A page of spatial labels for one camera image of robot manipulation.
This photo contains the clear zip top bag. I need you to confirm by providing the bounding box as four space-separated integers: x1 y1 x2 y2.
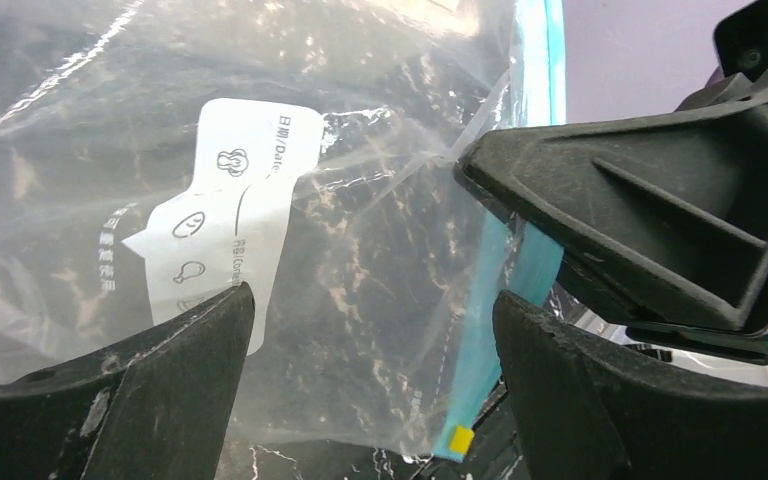
0 1 566 459

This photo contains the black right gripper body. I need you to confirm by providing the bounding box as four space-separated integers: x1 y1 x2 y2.
678 0 768 110

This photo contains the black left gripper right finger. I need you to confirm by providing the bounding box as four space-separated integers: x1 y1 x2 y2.
492 291 768 479

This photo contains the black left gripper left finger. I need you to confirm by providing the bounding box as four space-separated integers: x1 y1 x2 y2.
0 285 255 479

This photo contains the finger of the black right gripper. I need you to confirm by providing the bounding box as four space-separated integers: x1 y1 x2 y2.
459 73 768 332

